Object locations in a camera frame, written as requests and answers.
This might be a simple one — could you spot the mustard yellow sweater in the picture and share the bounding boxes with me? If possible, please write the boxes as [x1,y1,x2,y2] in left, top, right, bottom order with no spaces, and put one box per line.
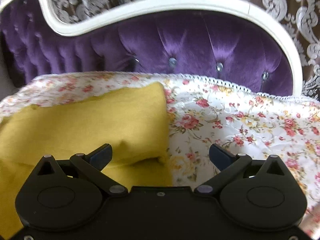
[1,82,172,239]

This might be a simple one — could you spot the floral bed cover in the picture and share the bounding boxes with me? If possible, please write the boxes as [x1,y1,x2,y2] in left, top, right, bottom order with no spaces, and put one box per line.
[1,72,319,239]

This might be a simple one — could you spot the grey pillow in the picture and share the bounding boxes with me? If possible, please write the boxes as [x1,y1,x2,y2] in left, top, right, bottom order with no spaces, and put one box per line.
[1,41,18,100]

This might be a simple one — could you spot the purple tufted white-framed headboard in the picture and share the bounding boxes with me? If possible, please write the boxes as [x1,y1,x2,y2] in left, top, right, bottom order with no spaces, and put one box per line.
[0,0,304,97]

